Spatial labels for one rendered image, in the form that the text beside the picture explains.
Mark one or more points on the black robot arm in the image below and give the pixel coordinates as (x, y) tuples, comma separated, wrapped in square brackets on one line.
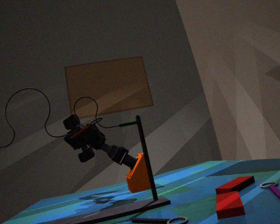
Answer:
[(114, 152)]

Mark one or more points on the orange long bar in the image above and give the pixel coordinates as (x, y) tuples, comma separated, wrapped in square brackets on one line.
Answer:
[(92, 123)]

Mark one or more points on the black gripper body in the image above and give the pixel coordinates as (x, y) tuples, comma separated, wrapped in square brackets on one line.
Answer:
[(87, 154)]

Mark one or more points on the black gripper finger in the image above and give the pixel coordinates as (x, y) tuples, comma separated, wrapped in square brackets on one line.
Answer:
[(70, 132), (75, 142)]

